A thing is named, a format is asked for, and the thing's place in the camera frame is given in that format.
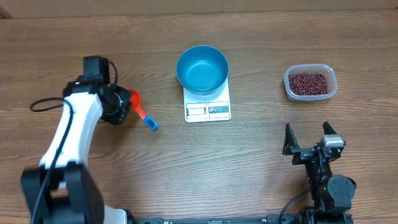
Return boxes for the red beans in container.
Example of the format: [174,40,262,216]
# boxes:
[289,73,328,95]

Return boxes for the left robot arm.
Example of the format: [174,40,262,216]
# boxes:
[21,55,135,223]

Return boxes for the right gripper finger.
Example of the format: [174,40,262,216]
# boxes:
[282,123,299,155]
[323,121,336,135]

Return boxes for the red measuring scoop blue handle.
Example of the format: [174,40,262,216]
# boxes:
[129,90,159,132]

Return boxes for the blue bowl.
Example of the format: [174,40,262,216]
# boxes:
[175,45,229,95]

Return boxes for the white kitchen scale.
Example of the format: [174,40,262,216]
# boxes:
[183,79,231,123]

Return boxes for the clear plastic container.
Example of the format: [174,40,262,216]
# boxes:
[284,63,338,102]

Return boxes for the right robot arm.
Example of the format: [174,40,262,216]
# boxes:
[277,121,356,224]

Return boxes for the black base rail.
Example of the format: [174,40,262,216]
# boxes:
[124,210,355,224]

